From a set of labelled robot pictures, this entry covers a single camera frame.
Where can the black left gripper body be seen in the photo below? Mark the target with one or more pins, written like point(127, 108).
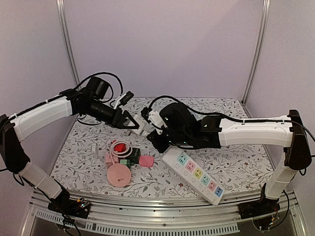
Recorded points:
point(117, 112)

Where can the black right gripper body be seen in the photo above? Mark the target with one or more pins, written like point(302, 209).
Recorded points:
point(156, 138)

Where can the white plug block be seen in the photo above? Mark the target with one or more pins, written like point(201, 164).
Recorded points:
point(143, 129)

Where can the red cube socket adapter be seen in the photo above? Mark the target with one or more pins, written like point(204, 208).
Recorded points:
point(121, 147)

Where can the light pink cube socket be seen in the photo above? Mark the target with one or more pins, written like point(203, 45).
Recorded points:
point(108, 160)

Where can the dark green cube socket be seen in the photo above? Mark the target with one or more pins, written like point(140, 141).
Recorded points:
point(135, 155)

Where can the white colourful power strip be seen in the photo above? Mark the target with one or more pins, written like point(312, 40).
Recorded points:
point(186, 168)

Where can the green beige socket adapter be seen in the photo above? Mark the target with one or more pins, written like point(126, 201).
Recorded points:
point(126, 162)

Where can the pink plug adapter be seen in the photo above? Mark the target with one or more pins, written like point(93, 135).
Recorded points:
point(146, 161)

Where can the pink round cable reel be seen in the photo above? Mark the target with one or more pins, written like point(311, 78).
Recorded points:
point(119, 175)

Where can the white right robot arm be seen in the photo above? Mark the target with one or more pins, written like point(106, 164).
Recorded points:
point(287, 132)

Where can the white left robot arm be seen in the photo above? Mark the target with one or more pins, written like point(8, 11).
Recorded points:
point(80, 100)

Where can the floral table cloth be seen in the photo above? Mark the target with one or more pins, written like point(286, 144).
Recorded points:
point(80, 165)

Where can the aluminium front rail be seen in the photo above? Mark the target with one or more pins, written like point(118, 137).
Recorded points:
point(130, 216)

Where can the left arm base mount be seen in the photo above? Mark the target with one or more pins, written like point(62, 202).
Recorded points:
point(64, 204)

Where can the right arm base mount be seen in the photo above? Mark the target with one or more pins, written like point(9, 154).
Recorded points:
point(258, 207)

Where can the left aluminium corner post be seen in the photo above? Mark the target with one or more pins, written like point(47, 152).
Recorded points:
point(66, 41)

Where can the aluminium corner post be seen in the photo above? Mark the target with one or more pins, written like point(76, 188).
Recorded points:
point(258, 49)
point(66, 41)

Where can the right aluminium corner post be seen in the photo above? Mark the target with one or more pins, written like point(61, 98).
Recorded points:
point(258, 49)

